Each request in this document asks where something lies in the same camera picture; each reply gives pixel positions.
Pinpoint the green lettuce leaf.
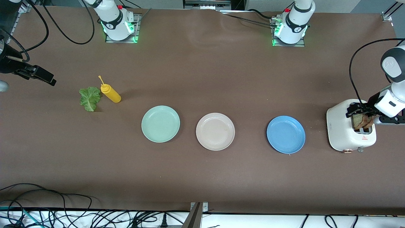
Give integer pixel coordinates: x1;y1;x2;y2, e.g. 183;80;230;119
79;87;102;112

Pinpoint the yellow squeeze bottle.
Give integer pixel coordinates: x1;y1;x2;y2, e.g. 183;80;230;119
98;75;122;103

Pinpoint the beige plate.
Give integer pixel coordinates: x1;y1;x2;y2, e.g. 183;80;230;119
196;113;235;151

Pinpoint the blue plate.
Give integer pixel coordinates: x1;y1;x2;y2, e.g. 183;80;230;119
266;116;306;155

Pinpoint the mint green plate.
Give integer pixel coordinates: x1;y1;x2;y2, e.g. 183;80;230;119
141;105;180;143

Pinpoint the white toaster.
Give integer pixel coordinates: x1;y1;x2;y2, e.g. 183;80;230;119
326;99;377;153

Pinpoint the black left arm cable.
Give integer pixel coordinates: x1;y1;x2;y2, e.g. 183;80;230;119
349;38;405;106

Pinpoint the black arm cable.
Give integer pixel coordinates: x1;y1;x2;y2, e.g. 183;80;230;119
0;0;95;62
349;38;405;106

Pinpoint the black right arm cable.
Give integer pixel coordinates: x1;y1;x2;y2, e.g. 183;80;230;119
0;0;95;62

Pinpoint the aluminium frame rail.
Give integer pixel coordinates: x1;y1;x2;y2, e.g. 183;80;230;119
17;0;32;14

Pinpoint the metal corner bracket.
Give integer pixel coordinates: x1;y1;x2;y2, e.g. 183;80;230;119
381;0;405;22

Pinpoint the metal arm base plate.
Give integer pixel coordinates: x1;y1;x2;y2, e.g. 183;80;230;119
271;17;306;47
105;14;141;44

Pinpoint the black looped floor cable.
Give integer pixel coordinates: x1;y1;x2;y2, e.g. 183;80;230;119
0;183;93;228

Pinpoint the black curled cable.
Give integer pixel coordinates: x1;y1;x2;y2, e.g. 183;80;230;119
324;215;359;228

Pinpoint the black table cable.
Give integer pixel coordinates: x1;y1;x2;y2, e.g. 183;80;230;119
220;9;279;29

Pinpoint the teal cable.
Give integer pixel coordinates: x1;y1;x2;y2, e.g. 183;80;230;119
0;206;43;228

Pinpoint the aluminium frame block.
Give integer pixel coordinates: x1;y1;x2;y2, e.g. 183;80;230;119
183;0;233;10

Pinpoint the metal table edge bracket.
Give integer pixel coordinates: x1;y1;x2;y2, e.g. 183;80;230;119
189;202;209;228

